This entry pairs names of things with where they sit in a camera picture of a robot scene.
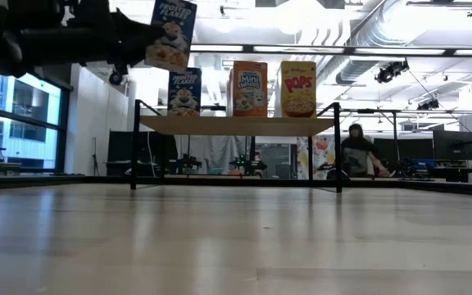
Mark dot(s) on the colourful wall banner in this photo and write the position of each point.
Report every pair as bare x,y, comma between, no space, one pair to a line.
322,153

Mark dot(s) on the grey curtain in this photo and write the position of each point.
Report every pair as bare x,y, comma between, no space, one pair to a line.
219,153

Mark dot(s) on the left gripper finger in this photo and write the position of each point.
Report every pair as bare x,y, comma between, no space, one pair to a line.
135,39

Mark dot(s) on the yellow Pops cereal box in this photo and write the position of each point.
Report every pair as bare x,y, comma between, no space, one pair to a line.
298,90

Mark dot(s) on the black ceiling camera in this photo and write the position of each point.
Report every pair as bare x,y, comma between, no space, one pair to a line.
116,77
389,73
428,105

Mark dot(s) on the silver ventilation duct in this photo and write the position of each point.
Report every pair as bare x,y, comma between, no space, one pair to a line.
367,37

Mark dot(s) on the window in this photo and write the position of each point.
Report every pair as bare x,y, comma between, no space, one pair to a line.
27,106

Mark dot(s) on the black aluminium table frame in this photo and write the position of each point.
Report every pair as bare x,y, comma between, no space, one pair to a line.
203,180

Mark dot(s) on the person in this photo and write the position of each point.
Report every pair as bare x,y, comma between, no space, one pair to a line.
357,153

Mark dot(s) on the black background gantry frame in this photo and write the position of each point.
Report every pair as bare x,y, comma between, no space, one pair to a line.
214,108
377,111

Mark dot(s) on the ceiling light strip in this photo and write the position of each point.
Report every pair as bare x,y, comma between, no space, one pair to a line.
342,50

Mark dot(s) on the wooden shelf with black frame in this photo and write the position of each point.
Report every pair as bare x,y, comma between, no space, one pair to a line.
236,125

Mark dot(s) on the black partition panel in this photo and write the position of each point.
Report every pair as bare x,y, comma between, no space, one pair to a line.
121,151

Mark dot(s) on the background robot with green light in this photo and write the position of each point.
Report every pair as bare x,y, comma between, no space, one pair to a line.
246,164

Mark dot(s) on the black background monitor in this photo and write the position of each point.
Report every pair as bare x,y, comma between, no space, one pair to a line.
453,145

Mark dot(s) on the blue Frosted Flakes cereal box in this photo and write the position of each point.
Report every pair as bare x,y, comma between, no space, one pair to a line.
184,94
172,33

